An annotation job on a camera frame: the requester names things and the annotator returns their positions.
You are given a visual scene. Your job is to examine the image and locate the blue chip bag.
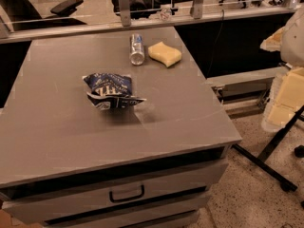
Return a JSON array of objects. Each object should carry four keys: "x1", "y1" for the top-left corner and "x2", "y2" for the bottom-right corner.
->
[{"x1": 83, "y1": 73, "x2": 144, "y2": 110}]

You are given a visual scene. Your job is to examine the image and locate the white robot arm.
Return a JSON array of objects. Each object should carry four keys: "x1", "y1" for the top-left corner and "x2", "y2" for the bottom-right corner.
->
[{"x1": 260, "y1": 8, "x2": 304, "y2": 132}]

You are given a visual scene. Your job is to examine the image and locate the yellow sponge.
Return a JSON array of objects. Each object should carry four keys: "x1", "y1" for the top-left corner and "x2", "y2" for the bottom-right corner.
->
[{"x1": 148, "y1": 42, "x2": 181, "y2": 67}]

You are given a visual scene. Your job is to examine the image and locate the silver blue drink can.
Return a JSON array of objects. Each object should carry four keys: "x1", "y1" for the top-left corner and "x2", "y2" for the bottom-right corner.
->
[{"x1": 129, "y1": 33, "x2": 145, "y2": 66}]

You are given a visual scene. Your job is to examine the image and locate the grey metal railing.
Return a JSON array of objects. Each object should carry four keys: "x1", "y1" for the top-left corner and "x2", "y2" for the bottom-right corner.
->
[{"x1": 1, "y1": 0, "x2": 303, "y2": 44}]

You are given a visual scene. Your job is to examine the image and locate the grey drawer cabinet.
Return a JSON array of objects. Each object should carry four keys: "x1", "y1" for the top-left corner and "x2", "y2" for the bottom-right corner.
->
[{"x1": 0, "y1": 32, "x2": 240, "y2": 228}]

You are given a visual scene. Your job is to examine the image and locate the black office chair centre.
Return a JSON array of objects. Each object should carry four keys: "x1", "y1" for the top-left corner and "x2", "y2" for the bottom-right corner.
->
[{"x1": 111, "y1": 0, "x2": 179, "y2": 20}]

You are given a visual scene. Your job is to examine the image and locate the black office chair left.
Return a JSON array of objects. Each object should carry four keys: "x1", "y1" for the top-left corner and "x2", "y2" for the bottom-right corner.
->
[{"x1": 0, "y1": 0, "x2": 85, "y2": 31}]

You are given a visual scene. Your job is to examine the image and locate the black drawer handle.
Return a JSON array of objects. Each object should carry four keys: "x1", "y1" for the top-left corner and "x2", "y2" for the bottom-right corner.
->
[{"x1": 109, "y1": 184, "x2": 145, "y2": 203}]

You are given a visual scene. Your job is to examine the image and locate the black floor stand frame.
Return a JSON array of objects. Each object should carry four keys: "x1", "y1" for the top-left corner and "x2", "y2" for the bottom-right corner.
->
[{"x1": 232, "y1": 108, "x2": 304, "y2": 194}]

